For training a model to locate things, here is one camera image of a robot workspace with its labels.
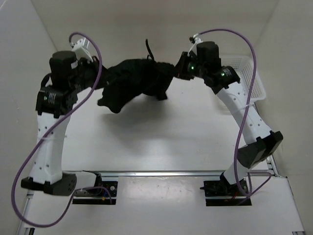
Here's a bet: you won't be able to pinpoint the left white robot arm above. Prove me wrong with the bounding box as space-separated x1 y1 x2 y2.
21 50 103 196

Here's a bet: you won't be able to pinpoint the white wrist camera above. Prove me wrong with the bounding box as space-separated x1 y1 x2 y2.
188 34 203 56
69 37 93 62

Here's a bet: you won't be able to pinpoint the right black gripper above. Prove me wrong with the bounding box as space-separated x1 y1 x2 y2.
170 52 207 81

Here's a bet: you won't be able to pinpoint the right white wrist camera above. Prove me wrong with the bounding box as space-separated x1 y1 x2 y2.
188 34 203 56

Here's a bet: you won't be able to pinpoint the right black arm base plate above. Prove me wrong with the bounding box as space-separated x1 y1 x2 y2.
200 181 252 207

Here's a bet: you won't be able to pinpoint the white perforated plastic basket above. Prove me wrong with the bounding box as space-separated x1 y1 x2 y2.
221 55 267 105

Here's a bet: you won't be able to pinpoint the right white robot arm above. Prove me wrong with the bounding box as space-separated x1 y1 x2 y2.
175 42 283 196

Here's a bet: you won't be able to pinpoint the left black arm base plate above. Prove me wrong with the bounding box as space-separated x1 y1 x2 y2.
72 173 118 205

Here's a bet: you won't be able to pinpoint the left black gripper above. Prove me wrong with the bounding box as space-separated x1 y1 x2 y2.
70 56 119 94

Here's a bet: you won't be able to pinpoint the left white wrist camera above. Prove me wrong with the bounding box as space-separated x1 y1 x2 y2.
69 37 93 62

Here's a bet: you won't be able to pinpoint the aluminium table frame rail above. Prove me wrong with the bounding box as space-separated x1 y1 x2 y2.
24 102 305 235

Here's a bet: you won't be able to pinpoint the black shorts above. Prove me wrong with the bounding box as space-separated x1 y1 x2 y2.
97 38 181 114

